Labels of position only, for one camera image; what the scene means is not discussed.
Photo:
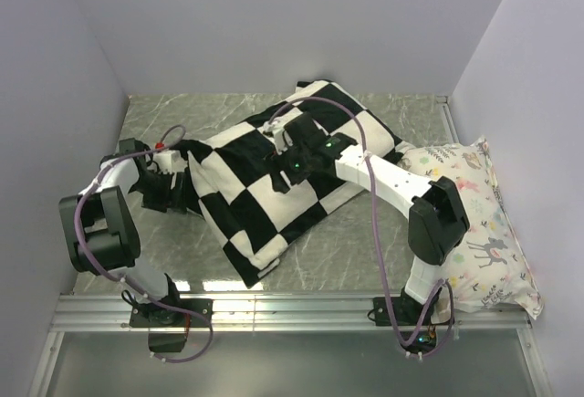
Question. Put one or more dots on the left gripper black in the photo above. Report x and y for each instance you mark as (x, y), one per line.
(171, 197)

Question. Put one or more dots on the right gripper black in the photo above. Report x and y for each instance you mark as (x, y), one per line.
(279, 182)

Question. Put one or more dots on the black white checkered pillowcase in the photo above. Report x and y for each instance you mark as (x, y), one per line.
(258, 204)

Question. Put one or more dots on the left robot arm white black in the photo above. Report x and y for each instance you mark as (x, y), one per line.
(100, 233)

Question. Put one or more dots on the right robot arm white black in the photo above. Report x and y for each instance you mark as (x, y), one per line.
(437, 220)

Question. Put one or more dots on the floral printed pillow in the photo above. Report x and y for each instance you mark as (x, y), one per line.
(489, 267)

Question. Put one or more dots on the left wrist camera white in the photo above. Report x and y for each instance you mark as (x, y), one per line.
(167, 161)

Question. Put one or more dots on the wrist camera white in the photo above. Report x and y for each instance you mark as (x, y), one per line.
(275, 130)
(167, 161)

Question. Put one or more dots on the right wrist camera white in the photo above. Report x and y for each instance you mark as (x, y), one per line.
(275, 130)

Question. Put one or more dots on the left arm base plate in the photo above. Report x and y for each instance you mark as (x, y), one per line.
(151, 316)

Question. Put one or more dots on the aluminium right side rail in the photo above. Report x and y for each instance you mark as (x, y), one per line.
(443, 104)

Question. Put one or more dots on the aluminium rail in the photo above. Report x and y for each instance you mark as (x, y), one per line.
(443, 104)
(231, 311)

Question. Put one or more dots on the aluminium front rail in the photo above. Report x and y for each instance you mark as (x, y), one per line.
(231, 311)

